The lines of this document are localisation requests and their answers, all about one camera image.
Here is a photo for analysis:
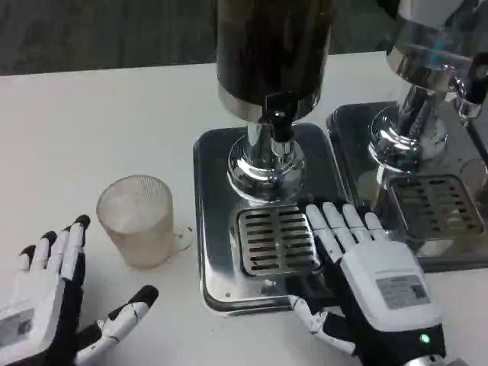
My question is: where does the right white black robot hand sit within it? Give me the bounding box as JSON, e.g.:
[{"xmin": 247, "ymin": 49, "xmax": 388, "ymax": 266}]
[{"xmin": 289, "ymin": 201, "xmax": 447, "ymax": 366}]

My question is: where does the clear ribbed glass cup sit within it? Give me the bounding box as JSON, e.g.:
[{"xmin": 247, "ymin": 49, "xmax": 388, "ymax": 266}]
[{"xmin": 95, "ymin": 174, "xmax": 194, "ymax": 269}]

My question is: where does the black dispenser tap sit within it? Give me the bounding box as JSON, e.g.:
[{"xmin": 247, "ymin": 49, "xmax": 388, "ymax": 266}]
[
  {"xmin": 451, "ymin": 51, "xmax": 488, "ymax": 120},
  {"xmin": 265, "ymin": 91, "xmax": 297, "ymax": 158}
]

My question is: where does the clear tank drink dispenser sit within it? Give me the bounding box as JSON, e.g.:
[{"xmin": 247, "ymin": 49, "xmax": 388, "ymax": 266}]
[{"xmin": 367, "ymin": 0, "xmax": 488, "ymax": 177}]

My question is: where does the steel drip tray base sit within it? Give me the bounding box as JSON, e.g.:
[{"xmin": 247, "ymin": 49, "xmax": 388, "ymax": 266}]
[
  {"xmin": 192, "ymin": 124, "xmax": 358, "ymax": 318},
  {"xmin": 326, "ymin": 102, "xmax": 488, "ymax": 274}
]

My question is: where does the slotted steel drip grid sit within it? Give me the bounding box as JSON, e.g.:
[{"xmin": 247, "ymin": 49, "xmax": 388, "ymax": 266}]
[
  {"xmin": 388, "ymin": 174, "xmax": 485, "ymax": 242},
  {"xmin": 236, "ymin": 207, "xmax": 320, "ymax": 278}
]

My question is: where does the dark tank drink dispenser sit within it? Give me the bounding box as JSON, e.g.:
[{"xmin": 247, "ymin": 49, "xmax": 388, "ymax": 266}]
[{"xmin": 215, "ymin": 0, "xmax": 337, "ymax": 204}]

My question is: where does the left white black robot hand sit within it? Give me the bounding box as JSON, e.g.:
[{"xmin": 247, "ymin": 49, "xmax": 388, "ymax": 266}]
[{"xmin": 0, "ymin": 214, "xmax": 159, "ymax": 366}]

